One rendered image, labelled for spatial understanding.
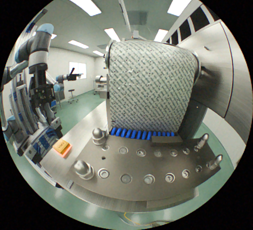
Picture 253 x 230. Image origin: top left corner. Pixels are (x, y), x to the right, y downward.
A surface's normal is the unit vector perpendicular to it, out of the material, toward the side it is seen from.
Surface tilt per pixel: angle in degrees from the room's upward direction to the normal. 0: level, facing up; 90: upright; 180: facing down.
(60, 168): 0
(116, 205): 0
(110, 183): 0
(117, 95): 90
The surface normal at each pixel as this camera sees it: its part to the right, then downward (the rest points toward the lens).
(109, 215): 0.04, -0.93
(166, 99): -0.15, 0.36
